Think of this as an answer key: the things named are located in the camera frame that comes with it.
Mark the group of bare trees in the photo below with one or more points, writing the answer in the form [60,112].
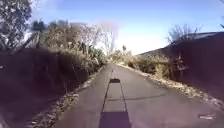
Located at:
[96,35]

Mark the low green bushes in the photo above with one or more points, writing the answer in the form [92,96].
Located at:
[150,65]

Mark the grey asphalt path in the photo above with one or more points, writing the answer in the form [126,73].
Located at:
[146,103]

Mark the leaf-strewn verge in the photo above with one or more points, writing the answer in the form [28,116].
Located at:
[186,89]
[63,103]

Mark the row of green bushes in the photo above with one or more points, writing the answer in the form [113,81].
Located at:
[40,66]

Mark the bare tree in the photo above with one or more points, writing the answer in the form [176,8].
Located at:
[181,33]

